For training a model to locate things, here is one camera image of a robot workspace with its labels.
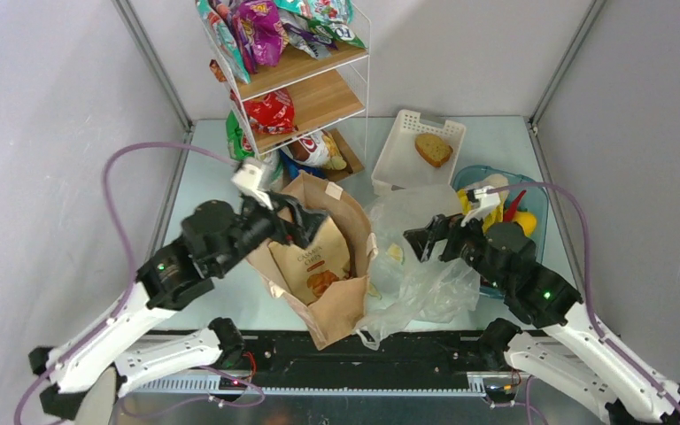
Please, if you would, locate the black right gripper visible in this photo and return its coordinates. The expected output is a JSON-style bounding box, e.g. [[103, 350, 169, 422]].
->
[[401, 205, 507, 290]]

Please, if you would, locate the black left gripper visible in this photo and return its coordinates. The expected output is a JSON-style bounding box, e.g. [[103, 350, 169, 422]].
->
[[214, 187, 328, 275]]

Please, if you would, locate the translucent plastic grocery bag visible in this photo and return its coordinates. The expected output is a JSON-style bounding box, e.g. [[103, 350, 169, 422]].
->
[[355, 185, 479, 351]]

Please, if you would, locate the yellow toy cabbage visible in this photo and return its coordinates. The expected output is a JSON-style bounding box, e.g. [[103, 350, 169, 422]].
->
[[457, 174, 509, 232]]

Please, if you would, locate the red toy pepper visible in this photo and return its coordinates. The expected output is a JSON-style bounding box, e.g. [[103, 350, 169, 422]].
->
[[503, 189, 527, 222]]

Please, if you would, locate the brown burlap tote bag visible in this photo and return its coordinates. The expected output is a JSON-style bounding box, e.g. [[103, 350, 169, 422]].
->
[[247, 172, 378, 350]]

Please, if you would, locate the yellow toy pear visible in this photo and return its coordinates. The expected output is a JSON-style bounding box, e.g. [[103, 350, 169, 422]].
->
[[513, 211, 538, 237]]

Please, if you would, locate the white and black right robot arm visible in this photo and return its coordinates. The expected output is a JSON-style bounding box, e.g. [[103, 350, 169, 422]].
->
[[403, 214, 680, 424]]

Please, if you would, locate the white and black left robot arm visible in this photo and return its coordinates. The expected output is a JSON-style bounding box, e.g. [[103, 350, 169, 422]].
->
[[28, 192, 329, 421]]

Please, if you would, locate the blue snack bag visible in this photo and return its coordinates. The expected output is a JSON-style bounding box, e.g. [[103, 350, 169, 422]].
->
[[278, 150, 327, 180]]

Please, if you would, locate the white red chips bag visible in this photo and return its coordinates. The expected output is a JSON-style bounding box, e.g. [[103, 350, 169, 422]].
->
[[282, 130, 348, 171]]

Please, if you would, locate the white plastic basket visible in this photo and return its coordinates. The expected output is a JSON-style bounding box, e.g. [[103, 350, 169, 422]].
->
[[371, 109, 467, 196]]

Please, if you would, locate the slice of toasted bread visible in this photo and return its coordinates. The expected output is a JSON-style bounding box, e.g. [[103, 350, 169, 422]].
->
[[414, 134, 453, 168]]

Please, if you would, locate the red snack bag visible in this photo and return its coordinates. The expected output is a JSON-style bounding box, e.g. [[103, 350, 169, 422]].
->
[[243, 89, 296, 135]]

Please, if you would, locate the teal plastic tub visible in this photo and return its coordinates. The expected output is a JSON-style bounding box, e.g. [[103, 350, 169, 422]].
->
[[451, 165, 551, 300]]

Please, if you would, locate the green white snack bag top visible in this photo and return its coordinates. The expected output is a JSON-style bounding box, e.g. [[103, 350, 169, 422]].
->
[[274, 0, 367, 60]]

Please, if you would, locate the purple snack bag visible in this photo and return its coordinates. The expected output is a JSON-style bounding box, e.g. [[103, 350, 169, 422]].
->
[[236, 0, 289, 66]]

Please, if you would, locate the teal snack bag left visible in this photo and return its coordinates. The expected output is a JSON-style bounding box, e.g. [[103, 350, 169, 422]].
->
[[195, 0, 251, 84]]

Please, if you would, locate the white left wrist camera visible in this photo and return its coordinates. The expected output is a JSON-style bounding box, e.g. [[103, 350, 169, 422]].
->
[[231, 157, 274, 211]]

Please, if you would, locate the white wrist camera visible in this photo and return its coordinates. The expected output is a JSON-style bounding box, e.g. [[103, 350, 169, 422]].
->
[[231, 157, 274, 211], [458, 186, 501, 227]]

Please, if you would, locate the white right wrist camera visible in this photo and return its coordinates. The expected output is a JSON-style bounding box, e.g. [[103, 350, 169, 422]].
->
[[458, 186, 501, 227]]

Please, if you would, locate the white wire wooden shelf rack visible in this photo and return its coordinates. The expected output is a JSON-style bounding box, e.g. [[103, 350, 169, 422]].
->
[[196, 1, 369, 155]]

